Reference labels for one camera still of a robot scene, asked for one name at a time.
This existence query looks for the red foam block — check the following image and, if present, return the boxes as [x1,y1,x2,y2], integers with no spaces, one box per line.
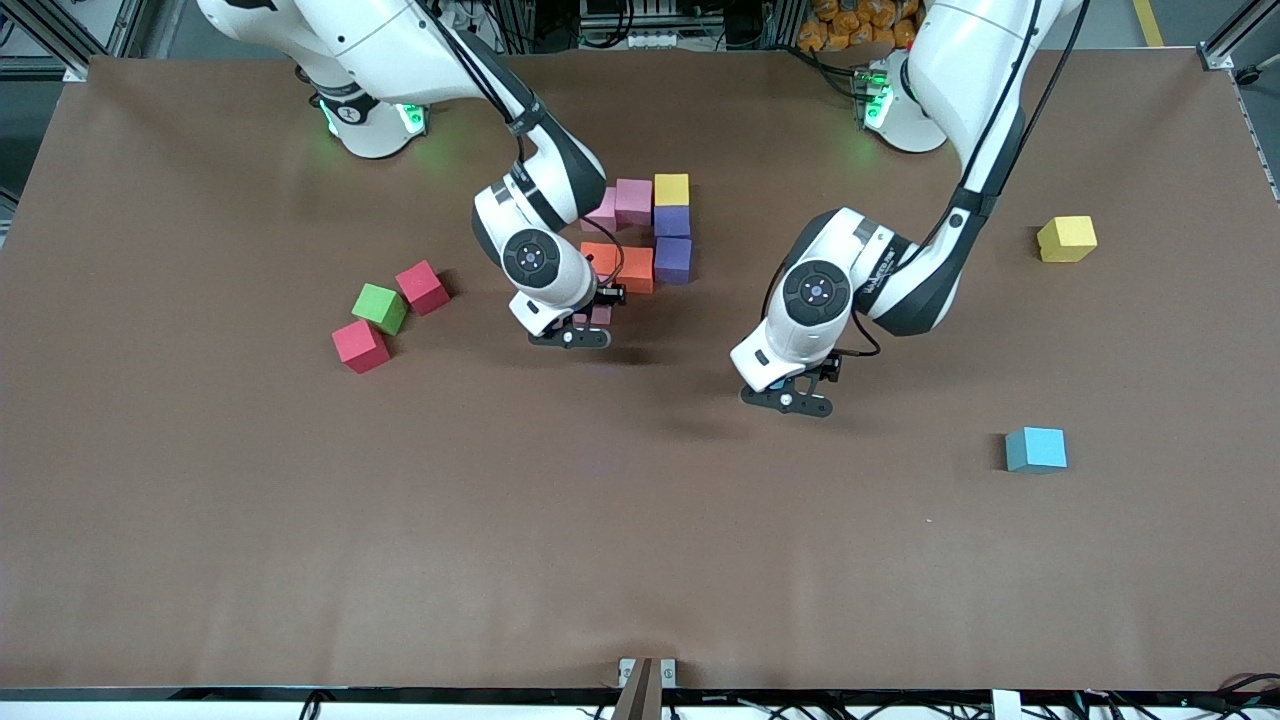
[396,260,451,317]
[332,320,391,374]

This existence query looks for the large table cover mat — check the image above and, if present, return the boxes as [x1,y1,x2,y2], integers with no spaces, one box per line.
[0,48,1280,693]

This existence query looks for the green foam block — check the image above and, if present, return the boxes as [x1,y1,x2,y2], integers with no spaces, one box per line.
[352,283,408,337]

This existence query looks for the black electronics rack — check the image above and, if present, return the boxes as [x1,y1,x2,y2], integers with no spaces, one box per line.
[578,0,736,51]

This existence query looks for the bag of orange items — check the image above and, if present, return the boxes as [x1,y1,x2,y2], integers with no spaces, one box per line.
[800,0,926,51]

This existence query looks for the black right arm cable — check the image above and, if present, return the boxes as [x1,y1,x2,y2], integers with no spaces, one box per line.
[582,215,626,293]

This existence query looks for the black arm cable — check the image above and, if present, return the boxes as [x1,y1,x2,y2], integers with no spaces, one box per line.
[838,312,882,358]
[582,215,626,293]

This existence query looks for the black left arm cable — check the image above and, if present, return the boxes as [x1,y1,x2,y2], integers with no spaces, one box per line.
[838,312,882,358]

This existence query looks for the metal clamp bracket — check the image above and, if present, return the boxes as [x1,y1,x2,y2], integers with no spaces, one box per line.
[612,656,678,720]

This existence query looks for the aluminium frame profile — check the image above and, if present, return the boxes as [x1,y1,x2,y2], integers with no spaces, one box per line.
[0,0,141,83]
[1198,0,1280,73]

